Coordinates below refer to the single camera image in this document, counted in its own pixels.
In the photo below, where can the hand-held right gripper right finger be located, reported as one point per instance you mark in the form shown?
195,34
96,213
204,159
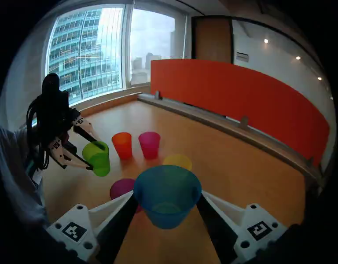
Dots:
235,220

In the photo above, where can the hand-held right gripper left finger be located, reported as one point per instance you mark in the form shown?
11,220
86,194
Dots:
100,220

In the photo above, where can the pink plastic cup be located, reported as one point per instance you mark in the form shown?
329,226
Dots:
149,144

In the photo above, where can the purple plastic cup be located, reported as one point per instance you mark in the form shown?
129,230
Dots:
120,188

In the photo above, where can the red desk screen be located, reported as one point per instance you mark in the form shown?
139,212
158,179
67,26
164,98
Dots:
240,101

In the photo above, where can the yellow plastic cup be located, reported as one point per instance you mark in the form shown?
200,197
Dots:
178,162

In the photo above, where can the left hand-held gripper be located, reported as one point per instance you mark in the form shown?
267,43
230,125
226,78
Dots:
52,110

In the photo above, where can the blue plastic cup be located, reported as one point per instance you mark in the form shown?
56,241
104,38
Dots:
167,192

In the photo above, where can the person's body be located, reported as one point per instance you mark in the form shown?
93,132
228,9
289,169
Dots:
17,176

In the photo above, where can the green plastic cup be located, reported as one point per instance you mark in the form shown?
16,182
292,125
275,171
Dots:
98,159

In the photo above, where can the orange plastic cup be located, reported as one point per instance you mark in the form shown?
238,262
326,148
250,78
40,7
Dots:
122,144

